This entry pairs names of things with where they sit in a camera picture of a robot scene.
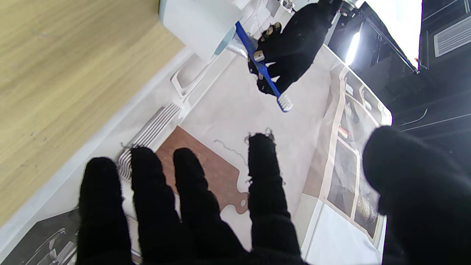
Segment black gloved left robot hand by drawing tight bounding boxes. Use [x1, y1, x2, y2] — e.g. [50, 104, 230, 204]
[247, 0, 343, 97]

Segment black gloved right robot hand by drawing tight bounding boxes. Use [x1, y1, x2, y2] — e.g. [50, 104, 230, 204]
[75, 126, 471, 265]

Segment blue toothbrush white bristles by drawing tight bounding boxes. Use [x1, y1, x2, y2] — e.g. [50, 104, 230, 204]
[235, 21, 294, 113]

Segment silver toothpaste tube white cap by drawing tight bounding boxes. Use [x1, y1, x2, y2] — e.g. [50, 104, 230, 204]
[226, 37, 254, 60]

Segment white toothbrush holder cup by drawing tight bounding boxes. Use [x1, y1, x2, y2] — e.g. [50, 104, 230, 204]
[159, 0, 243, 61]

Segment brown wooden cutting board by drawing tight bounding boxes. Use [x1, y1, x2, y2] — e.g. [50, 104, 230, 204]
[155, 126, 250, 215]

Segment black light stand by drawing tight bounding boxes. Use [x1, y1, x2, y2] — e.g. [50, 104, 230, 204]
[359, 7, 429, 74]

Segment white softbox studio light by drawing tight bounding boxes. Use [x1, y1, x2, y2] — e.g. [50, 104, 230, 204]
[345, 0, 424, 68]

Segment stack of white plates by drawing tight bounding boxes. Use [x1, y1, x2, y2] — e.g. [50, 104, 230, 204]
[117, 104, 181, 181]

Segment white air vent grille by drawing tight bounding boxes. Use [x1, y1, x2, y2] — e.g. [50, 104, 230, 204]
[433, 17, 471, 57]

